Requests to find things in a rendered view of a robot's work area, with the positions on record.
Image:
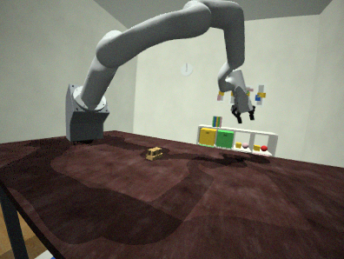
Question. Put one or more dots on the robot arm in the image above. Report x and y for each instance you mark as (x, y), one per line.
(192, 21)

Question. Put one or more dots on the yellow number cube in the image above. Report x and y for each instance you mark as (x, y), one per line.
(159, 150)
(152, 152)

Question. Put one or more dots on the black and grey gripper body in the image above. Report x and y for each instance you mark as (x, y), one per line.
(243, 104)

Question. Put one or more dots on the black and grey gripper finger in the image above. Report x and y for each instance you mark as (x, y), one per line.
(237, 115)
(252, 113)

